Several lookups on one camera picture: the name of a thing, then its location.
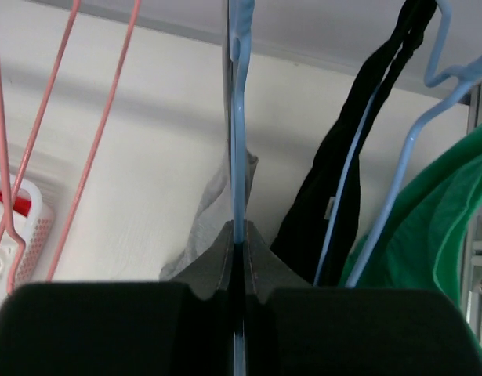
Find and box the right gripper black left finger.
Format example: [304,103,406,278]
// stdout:
[0,222,241,375]

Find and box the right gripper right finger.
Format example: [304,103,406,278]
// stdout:
[244,222,482,375]

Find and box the black tank top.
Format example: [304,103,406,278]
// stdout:
[270,1,437,286]

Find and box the grey tank top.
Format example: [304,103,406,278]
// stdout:
[159,1,259,282]

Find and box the pink hanger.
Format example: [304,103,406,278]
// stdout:
[46,0,142,282]
[0,0,82,294]

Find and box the red tank top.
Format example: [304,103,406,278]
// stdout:
[0,187,32,216]

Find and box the blue hanger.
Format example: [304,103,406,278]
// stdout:
[313,0,482,289]
[228,0,255,375]

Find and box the white plastic basket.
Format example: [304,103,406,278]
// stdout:
[0,174,55,306]

